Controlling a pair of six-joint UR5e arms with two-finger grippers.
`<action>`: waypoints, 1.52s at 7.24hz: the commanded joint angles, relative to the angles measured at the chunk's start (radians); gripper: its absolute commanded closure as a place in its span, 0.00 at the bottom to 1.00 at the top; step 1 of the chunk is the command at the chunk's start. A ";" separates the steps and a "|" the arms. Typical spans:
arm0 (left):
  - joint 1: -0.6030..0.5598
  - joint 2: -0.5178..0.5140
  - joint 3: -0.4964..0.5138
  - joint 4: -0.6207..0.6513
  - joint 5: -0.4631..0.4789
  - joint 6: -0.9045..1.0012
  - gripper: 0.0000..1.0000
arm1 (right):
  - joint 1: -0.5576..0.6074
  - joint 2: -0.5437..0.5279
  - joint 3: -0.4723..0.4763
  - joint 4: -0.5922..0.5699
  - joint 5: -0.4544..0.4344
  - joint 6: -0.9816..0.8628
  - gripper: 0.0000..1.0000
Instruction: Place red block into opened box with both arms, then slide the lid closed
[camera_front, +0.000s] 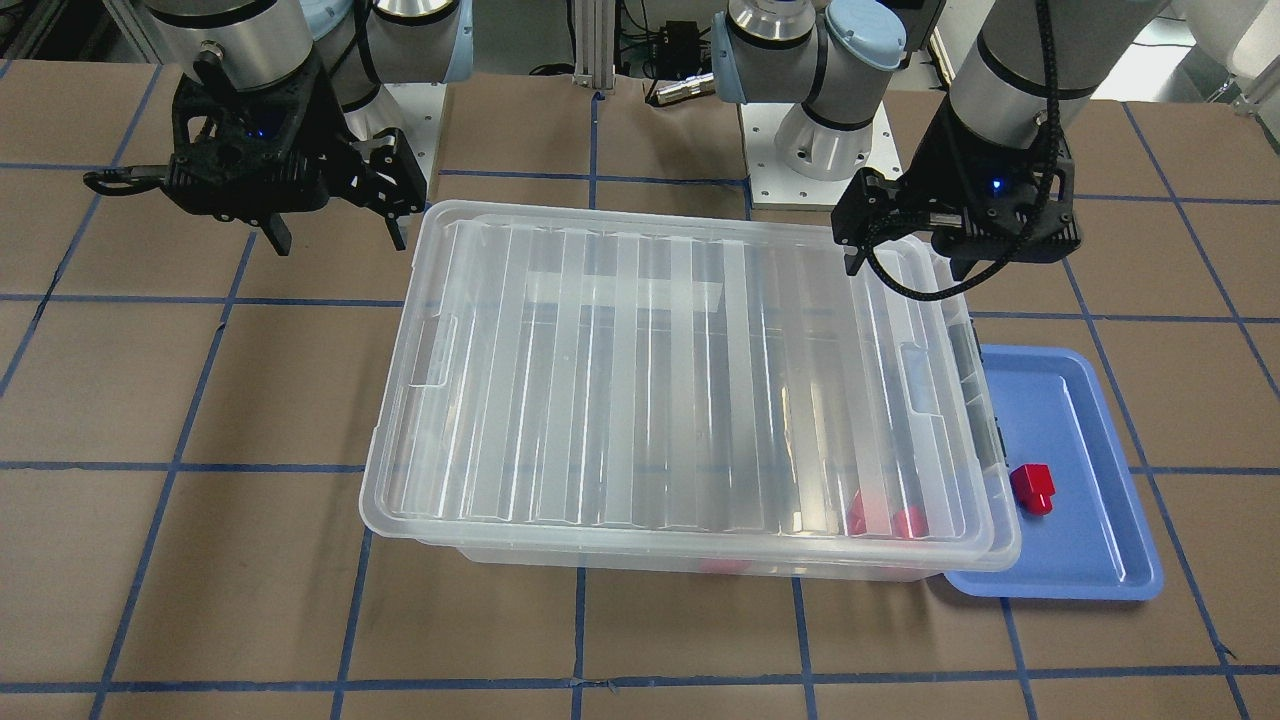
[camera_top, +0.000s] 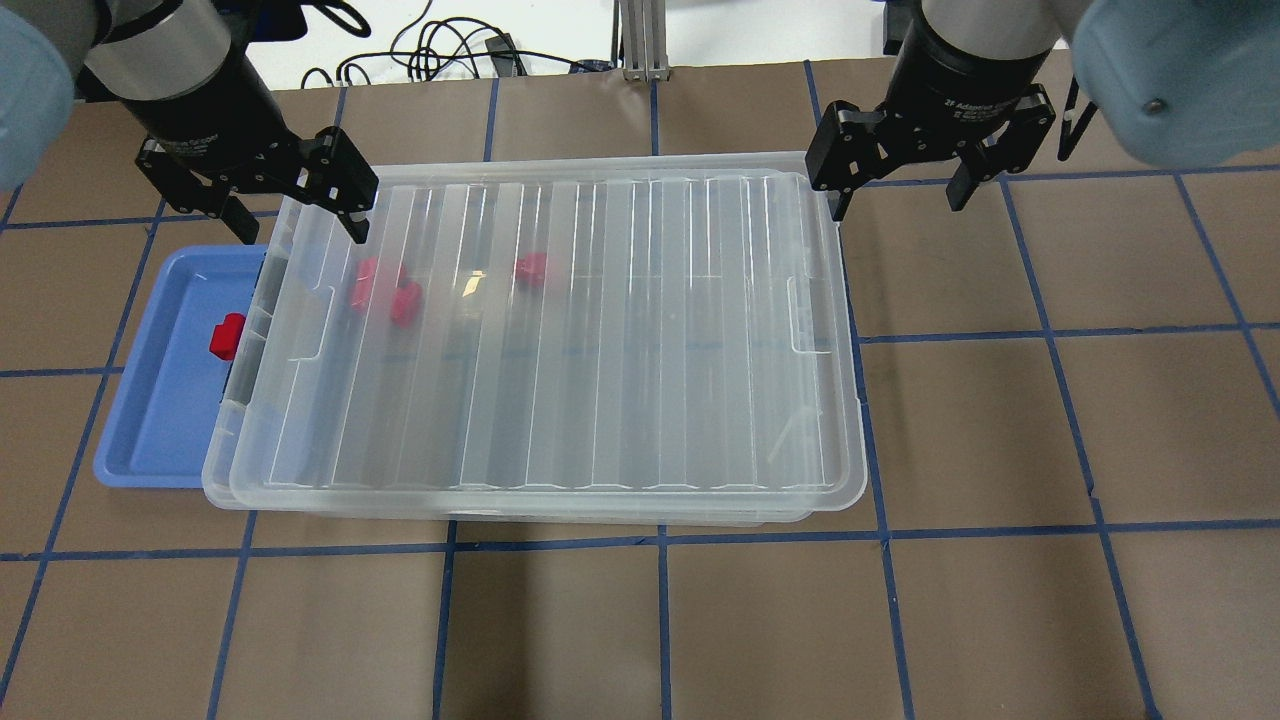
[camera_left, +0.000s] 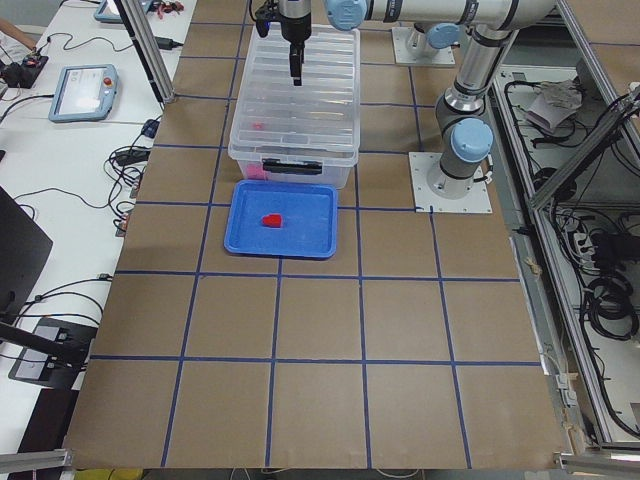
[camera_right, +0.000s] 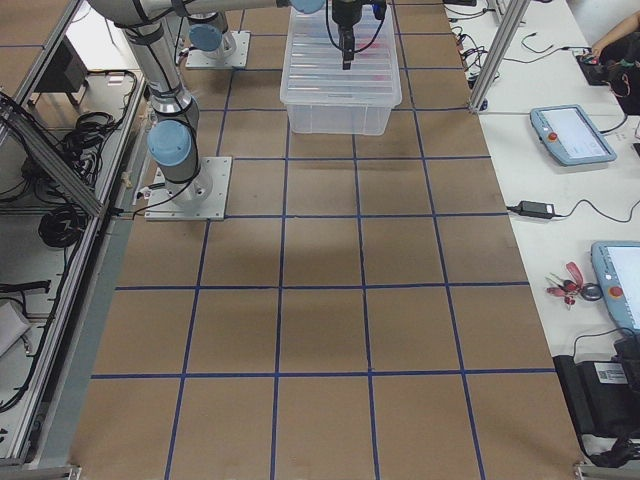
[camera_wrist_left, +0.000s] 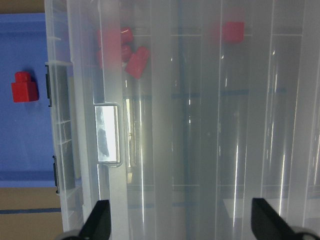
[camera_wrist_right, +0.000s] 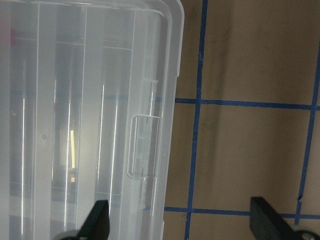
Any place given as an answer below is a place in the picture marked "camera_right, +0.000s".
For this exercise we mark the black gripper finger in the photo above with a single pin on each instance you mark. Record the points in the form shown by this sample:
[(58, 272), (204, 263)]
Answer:
[(346, 58)]

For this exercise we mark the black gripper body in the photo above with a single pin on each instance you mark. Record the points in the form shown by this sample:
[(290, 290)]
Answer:
[(344, 15)]

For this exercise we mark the clear plastic box lid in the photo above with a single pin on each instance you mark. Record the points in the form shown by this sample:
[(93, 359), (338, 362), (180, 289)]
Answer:
[(313, 72)]

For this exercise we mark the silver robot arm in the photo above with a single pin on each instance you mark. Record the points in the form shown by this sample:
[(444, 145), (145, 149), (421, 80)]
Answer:
[(209, 32), (173, 141)]

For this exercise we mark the clear plastic storage box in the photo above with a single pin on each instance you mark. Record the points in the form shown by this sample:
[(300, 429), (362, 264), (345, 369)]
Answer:
[(338, 119)]

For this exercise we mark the upper blue teach pendant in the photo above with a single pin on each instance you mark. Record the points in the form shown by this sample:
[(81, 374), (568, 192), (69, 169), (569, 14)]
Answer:
[(570, 136)]

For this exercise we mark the blue teach pendant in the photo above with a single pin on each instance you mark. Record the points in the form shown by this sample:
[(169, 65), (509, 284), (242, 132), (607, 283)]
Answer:
[(570, 136), (616, 266)]

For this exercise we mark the black power adapter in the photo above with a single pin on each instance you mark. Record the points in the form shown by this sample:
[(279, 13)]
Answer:
[(536, 209)]

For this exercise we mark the person in black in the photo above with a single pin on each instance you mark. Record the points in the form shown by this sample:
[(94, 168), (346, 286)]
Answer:
[(618, 53)]

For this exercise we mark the red key bundle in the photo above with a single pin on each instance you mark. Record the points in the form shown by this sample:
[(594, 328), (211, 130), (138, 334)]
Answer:
[(566, 289)]

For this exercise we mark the lower blue teach pendant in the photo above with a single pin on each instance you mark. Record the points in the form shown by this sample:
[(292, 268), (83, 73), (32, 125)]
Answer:
[(616, 266)]

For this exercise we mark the black device with label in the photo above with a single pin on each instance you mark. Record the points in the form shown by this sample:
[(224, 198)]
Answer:
[(603, 402)]

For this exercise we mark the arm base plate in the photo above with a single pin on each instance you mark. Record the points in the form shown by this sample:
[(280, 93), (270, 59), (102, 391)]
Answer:
[(205, 198), (197, 60)]

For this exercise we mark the aluminium frame post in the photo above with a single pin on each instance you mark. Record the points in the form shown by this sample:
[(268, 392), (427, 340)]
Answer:
[(500, 44)]

